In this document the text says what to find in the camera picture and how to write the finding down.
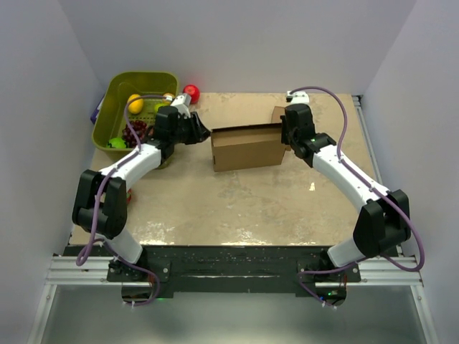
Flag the aluminium frame rail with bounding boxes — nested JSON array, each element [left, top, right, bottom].
[[27, 93, 442, 344]]

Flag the brown cardboard box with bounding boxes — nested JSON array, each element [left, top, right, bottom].
[[210, 123, 290, 172]]

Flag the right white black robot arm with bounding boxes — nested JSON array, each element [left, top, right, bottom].
[[280, 104, 411, 282]]

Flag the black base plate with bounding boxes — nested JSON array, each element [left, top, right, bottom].
[[62, 244, 361, 299]]

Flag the small closed cardboard box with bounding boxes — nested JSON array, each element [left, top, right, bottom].
[[271, 106, 285, 123]]

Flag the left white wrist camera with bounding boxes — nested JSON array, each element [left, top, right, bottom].
[[171, 93, 191, 118]]

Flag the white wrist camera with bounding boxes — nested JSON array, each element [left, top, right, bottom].
[[171, 93, 191, 118], [285, 91, 310, 105]]

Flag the green pear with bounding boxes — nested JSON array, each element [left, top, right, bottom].
[[154, 103, 168, 113]]

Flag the red apple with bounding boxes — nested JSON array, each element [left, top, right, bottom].
[[183, 84, 201, 104]]

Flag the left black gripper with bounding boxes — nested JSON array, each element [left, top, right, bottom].
[[171, 113, 212, 146]]

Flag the purple cable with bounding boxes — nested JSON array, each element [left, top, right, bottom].
[[292, 85, 427, 270], [75, 94, 176, 267]]

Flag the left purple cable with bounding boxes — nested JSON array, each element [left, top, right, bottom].
[[75, 94, 176, 267]]

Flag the small orange fruit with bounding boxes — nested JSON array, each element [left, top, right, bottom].
[[163, 93, 175, 102]]

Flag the blue white booklet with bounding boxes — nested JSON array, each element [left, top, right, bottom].
[[90, 95, 105, 125]]

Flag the yellow lemon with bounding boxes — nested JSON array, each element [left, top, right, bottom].
[[127, 94, 144, 115]]

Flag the dark purple grapes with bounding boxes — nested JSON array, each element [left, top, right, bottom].
[[121, 120, 147, 148]]

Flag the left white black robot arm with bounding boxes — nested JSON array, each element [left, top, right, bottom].
[[72, 105, 211, 281]]

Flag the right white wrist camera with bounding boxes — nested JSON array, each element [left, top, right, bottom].
[[285, 91, 310, 105]]

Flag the green plastic basket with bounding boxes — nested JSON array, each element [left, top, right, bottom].
[[92, 71, 179, 162]]

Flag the pink dragon fruit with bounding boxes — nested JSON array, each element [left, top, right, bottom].
[[126, 189, 132, 204]]

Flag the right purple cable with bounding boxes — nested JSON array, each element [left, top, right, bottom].
[[292, 85, 427, 270]]

